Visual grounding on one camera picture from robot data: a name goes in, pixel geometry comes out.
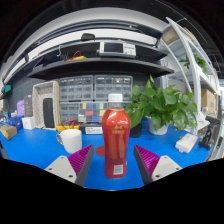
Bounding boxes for yellow multimeter with red leads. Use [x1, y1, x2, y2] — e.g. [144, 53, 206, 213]
[65, 50, 88, 62]

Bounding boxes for grey box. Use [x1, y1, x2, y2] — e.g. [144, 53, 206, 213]
[23, 94, 34, 118]

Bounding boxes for blue box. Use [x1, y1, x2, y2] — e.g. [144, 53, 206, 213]
[7, 115, 24, 131]

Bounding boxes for black speaker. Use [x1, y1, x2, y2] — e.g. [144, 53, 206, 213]
[42, 97, 55, 129]

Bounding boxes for green potted plant white pot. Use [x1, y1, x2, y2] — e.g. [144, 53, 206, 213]
[124, 74, 199, 136]

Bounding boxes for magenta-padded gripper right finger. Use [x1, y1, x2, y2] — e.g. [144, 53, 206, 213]
[133, 144, 183, 186]

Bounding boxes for white oscilloscope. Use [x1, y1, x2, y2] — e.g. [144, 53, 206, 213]
[98, 41, 137, 59]

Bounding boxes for small black device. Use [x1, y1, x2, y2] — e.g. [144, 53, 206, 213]
[80, 32, 97, 42]

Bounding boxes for white adapter block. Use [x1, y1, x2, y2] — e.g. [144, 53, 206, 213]
[175, 133, 199, 154]

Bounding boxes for black stand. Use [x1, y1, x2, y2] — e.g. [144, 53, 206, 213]
[198, 115, 222, 151]

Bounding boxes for black case with white label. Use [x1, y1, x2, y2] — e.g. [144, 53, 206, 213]
[79, 122, 144, 139]

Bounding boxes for yellow clamp meter red leads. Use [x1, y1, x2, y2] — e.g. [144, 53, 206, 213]
[55, 118, 82, 132]

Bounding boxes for red drink bottle white cap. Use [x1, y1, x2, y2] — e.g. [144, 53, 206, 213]
[101, 93, 132, 180]

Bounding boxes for brown cardboard box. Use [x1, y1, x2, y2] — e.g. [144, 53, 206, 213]
[0, 124, 18, 141]

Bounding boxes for white perforated basket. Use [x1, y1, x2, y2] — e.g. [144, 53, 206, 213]
[32, 80, 62, 130]

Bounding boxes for white shelf unit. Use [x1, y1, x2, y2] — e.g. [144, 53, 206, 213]
[156, 16, 223, 134]

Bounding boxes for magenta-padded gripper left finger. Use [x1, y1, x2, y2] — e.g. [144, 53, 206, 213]
[44, 144, 95, 187]

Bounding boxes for dark overhead desk shelf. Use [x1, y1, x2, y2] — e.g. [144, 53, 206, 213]
[3, 38, 175, 84]

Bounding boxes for purple container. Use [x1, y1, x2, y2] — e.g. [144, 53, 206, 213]
[15, 99, 26, 118]

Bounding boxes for white mug with gold handle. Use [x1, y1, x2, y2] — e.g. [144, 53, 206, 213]
[55, 128, 83, 154]

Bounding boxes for small white box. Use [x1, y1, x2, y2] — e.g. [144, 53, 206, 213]
[21, 116, 37, 131]

